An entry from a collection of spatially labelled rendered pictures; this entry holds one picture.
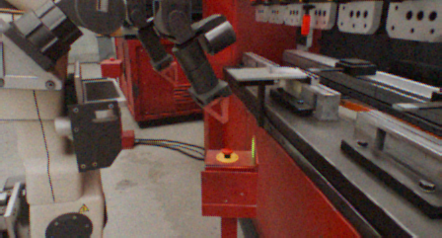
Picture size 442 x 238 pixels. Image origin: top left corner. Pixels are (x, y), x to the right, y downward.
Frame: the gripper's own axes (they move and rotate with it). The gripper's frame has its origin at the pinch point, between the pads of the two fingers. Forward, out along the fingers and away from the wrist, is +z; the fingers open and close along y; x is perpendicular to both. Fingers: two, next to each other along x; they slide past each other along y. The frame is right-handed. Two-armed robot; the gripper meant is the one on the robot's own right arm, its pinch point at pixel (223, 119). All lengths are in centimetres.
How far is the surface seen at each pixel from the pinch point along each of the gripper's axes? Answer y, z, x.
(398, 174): -22.6, 21.8, -22.7
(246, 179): 5.0, 22.7, 1.2
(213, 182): 9.1, 20.2, 8.9
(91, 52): 732, 63, 43
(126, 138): 212, 79, 42
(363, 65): 27, 31, -66
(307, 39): 34, 11, -50
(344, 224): -17.2, 31.7, -10.0
